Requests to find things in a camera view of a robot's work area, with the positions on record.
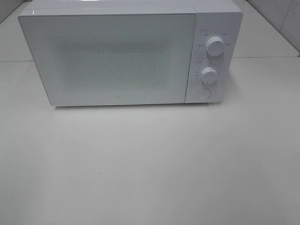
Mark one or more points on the round white door button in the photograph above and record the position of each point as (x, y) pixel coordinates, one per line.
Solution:
(203, 95)

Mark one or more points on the white microwave door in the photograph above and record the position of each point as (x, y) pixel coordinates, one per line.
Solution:
(111, 59)

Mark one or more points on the white timer knob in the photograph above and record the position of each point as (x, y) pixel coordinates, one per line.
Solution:
(208, 75)

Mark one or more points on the white microwave oven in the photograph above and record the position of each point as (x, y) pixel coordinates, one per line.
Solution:
(213, 17)

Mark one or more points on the upper white power knob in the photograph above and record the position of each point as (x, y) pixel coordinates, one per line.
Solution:
(215, 45)

